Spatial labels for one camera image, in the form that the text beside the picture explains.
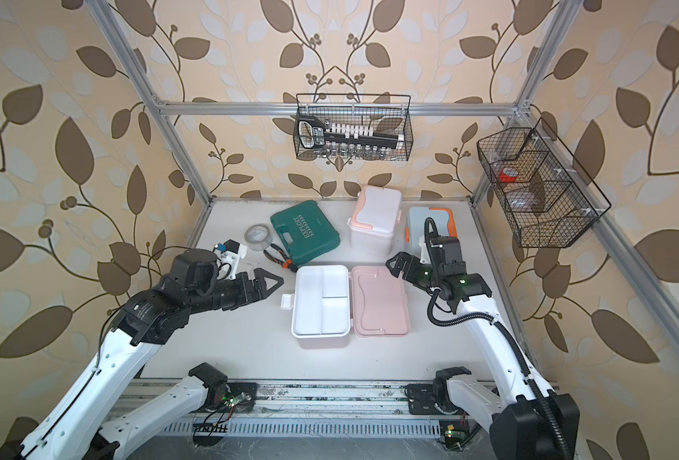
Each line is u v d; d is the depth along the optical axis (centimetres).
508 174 81
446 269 59
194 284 50
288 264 100
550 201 73
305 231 105
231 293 57
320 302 80
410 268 69
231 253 61
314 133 84
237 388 77
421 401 74
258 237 108
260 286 58
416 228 93
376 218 96
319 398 75
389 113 91
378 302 83
